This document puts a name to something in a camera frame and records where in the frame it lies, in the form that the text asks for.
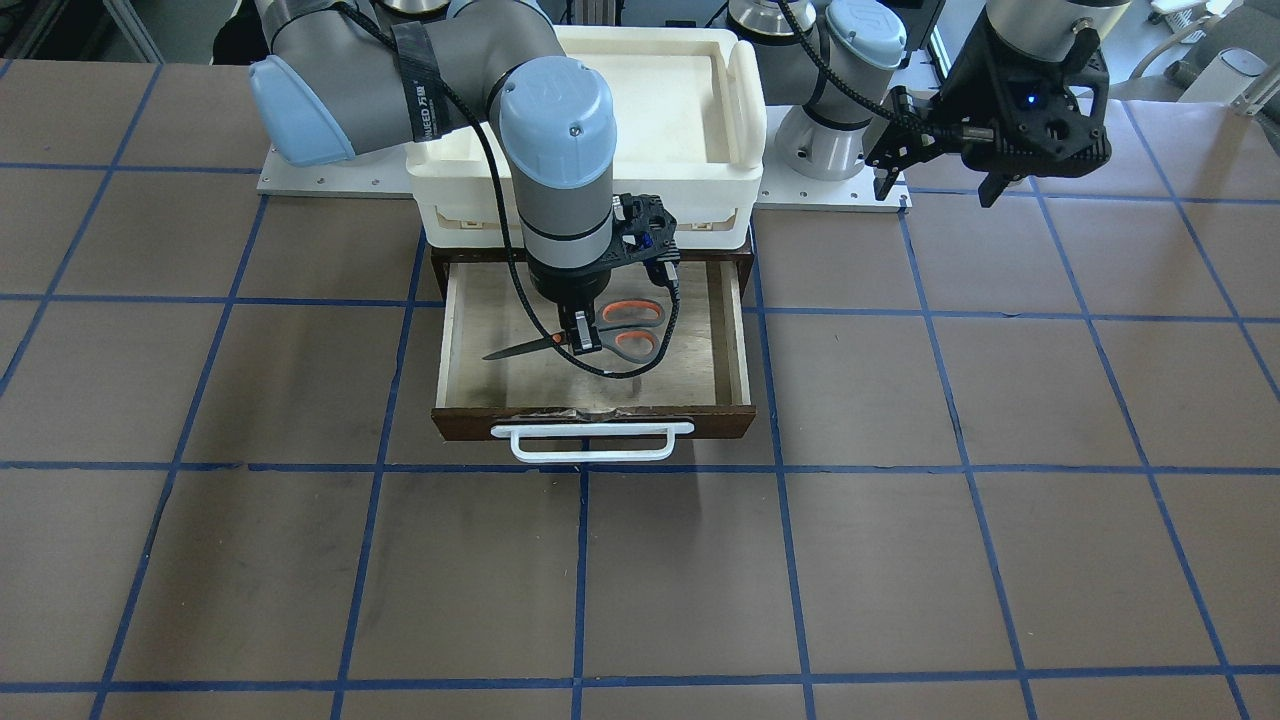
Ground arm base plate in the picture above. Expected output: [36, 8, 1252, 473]
[755, 123, 913, 213]
[257, 146, 412, 199]

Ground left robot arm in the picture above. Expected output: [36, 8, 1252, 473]
[724, 1, 1126, 208]

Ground orange grey scissors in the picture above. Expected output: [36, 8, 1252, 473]
[483, 299, 666, 365]

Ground black braided cable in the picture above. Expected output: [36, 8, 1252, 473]
[774, 0, 961, 136]

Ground white plastic tray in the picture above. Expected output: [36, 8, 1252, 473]
[404, 26, 767, 251]

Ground wooden drawer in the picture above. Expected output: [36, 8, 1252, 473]
[430, 255, 758, 443]

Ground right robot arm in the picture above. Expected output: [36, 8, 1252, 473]
[250, 1, 680, 360]

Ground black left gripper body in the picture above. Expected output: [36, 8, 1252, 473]
[865, 29, 1114, 206]

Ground white drawer handle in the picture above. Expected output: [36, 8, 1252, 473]
[490, 421, 695, 465]

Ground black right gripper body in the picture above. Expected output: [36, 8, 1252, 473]
[525, 193, 680, 314]

